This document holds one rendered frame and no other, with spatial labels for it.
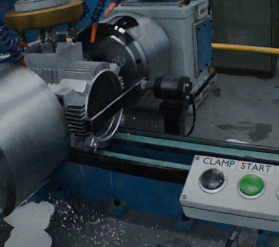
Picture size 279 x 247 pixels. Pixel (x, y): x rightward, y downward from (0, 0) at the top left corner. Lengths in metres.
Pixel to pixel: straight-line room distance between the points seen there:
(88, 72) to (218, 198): 0.44
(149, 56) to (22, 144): 0.48
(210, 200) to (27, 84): 0.37
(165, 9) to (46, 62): 0.49
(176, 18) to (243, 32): 2.71
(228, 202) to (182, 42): 0.80
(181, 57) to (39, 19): 0.56
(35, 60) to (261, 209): 0.59
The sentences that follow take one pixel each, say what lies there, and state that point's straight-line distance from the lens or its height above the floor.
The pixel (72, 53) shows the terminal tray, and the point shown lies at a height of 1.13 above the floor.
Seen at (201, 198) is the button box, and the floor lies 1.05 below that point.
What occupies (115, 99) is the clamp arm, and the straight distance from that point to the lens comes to 0.82.
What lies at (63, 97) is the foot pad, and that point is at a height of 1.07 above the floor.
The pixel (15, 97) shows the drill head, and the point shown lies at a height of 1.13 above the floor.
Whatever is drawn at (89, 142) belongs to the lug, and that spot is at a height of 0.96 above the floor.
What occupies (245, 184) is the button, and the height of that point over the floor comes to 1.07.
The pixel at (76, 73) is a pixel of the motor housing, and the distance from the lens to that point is 0.80.
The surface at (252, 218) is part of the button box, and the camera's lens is 0.46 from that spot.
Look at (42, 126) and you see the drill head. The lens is 0.63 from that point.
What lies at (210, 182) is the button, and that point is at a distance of 0.46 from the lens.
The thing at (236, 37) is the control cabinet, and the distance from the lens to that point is 3.89.
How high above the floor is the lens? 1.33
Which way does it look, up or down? 23 degrees down
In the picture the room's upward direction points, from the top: 5 degrees counter-clockwise
